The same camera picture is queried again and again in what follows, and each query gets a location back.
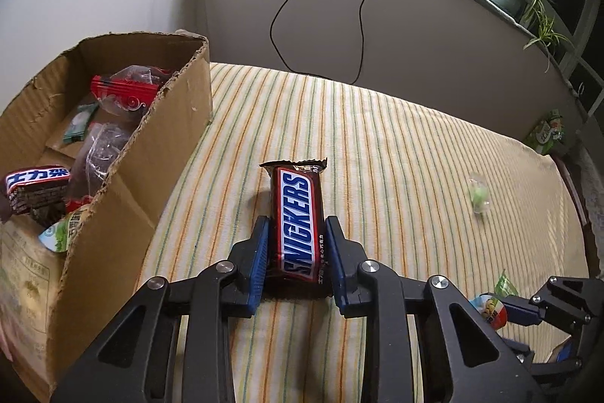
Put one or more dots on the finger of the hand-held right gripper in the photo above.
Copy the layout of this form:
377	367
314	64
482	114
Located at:
557	301
564	358

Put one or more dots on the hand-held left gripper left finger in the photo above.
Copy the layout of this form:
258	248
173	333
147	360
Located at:
259	263

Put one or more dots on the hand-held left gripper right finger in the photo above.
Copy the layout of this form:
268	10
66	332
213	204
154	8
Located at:
332	263

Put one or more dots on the brown chocolate bar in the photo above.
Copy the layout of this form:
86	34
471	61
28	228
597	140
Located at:
37	190
297	223

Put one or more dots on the colorful egg-shaped snack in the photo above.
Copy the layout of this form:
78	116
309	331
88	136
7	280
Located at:
490	311

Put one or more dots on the brown cardboard box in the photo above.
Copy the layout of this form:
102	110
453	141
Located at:
155	157

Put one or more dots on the clear red-topped bag of dark snacks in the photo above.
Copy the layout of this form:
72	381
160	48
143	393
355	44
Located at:
127	89

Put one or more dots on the green snack packet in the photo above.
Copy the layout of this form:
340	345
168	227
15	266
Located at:
80	124

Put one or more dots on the small green foil packet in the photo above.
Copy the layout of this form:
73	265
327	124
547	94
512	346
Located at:
506	286

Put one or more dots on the small clear wrapped candy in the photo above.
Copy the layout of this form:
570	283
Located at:
478	195

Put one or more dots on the striped bed sheet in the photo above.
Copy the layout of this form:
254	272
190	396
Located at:
401	148

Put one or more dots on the green snack bag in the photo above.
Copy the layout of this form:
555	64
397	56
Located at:
547	131

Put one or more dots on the clear plastic snack bag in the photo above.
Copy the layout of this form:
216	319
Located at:
101	153

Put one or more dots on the white green jelly cup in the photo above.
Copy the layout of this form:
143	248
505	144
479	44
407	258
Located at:
63	230

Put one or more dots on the beige printed packet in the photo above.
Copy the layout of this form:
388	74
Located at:
26	280

